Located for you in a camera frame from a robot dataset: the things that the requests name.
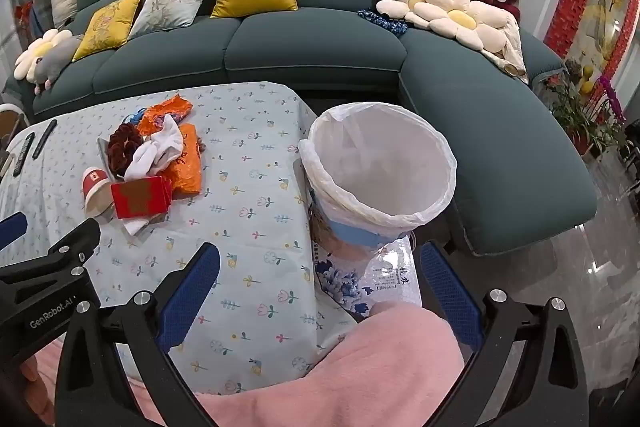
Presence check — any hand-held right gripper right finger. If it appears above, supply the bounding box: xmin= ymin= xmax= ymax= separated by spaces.
xmin=420 ymin=241 xmax=592 ymax=427

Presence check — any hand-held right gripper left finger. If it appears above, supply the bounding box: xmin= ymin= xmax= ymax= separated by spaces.
xmin=55 ymin=243 xmax=222 ymax=427

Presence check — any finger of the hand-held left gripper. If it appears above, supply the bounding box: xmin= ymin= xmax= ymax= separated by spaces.
xmin=0 ymin=218 xmax=103 ymax=308
xmin=0 ymin=212 xmax=29 ymax=253

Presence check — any red and white paper cup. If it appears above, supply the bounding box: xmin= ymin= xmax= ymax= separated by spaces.
xmin=81 ymin=166 xmax=117 ymax=220

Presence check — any red paper packet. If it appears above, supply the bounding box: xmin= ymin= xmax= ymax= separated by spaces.
xmin=110 ymin=175 xmax=173 ymax=221

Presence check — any dark red scrunchie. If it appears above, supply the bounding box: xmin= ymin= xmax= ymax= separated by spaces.
xmin=106 ymin=123 xmax=146 ymax=182

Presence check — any white cloth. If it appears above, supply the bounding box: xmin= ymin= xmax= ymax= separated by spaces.
xmin=122 ymin=113 xmax=185 ymax=182

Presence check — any patterned trash bin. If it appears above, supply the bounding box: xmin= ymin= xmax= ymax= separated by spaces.
xmin=307 ymin=187 xmax=418 ymax=270

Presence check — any orange plastic bag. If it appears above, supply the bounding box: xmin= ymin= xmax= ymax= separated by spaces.
xmin=165 ymin=123 xmax=202 ymax=196
xmin=131 ymin=94 xmax=193 ymax=132

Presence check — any waste bin with white bag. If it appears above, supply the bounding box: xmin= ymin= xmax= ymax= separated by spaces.
xmin=299 ymin=102 xmax=458 ymax=238

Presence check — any black remote control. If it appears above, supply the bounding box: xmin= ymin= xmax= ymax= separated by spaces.
xmin=32 ymin=119 xmax=58 ymax=159
xmin=12 ymin=132 xmax=36 ymax=178

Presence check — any wooden chair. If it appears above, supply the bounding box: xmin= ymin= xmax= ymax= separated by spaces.
xmin=0 ymin=103 xmax=26 ymax=144

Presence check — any blue flower printed plastic bag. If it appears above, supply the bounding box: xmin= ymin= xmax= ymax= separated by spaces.
xmin=312 ymin=232 xmax=423 ymax=323

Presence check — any floral light blue tablecloth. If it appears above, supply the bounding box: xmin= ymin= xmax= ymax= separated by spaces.
xmin=0 ymin=81 xmax=361 ymax=395

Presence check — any pink blanket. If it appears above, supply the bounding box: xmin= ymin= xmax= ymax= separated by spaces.
xmin=22 ymin=302 xmax=466 ymax=427

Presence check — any grey mouse plush toy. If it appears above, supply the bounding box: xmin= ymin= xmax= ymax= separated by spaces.
xmin=27 ymin=34 xmax=86 ymax=95

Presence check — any green potted plant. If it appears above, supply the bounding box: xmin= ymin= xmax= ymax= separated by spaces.
xmin=542 ymin=74 xmax=601 ymax=155

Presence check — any purple orchid plant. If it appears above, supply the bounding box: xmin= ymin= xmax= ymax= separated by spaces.
xmin=592 ymin=76 xmax=628 ymax=148

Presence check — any light grey embroidered cushion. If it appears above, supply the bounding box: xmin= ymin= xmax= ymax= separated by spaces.
xmin=127 ymin=0 xmax=217 ymax=40

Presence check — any dark green sofa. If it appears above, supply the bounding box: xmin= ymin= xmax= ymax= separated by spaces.
xmin=5 ymin=0 xmax=598 ymax=258

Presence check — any blue knitted cloth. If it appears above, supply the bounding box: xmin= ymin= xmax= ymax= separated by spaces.
xmin=357 ymin=8 xmax=408 ymax=38

